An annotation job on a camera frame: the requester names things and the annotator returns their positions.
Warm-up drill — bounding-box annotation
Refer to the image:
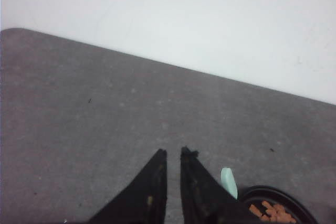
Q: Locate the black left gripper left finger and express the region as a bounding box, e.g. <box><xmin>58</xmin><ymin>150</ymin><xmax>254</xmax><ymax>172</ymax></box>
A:
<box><xmin>89</xmin><ymin>149</ymin><xmax>167</xmax><ymax>223</ymax></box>

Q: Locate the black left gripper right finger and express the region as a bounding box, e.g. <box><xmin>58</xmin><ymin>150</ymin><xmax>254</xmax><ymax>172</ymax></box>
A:
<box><xmin>180</xmin><ymin>147</ymin><xmax>254</xmax><ymax>223</ymax></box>

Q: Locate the teal ceramic bowl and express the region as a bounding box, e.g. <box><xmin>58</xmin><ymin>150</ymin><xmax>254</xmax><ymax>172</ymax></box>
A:
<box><xmin>220</xmin><ymin>167</ymin><xmax>238</xmax><ymax>199</ymax></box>

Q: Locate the black frying pan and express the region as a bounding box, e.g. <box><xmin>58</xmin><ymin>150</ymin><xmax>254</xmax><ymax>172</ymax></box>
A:
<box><xmin>238</xmin><ymin>185</ymin><xmax>318</xmax><ymax>223</ymax></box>

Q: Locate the brown beef cubes pile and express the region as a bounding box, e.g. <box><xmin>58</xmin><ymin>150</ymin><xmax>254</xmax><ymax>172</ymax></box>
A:
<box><xmin>249</xmin><ymin>200</ymin><xmax>297</xmax><ymax>223</ymax></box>

